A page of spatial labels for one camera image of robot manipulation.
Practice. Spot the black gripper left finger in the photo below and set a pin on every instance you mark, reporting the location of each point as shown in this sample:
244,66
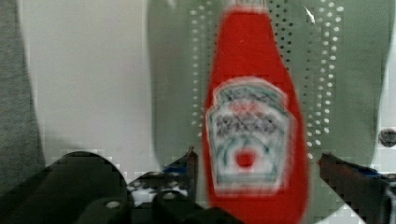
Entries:
180,176

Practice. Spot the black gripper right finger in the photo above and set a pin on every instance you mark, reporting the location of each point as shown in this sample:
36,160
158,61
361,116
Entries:
368,193

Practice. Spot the red ketchup bottle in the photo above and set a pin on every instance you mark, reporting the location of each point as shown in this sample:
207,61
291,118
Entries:
253,130

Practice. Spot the green perforated strainer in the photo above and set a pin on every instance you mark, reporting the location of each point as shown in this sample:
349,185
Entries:
336,52

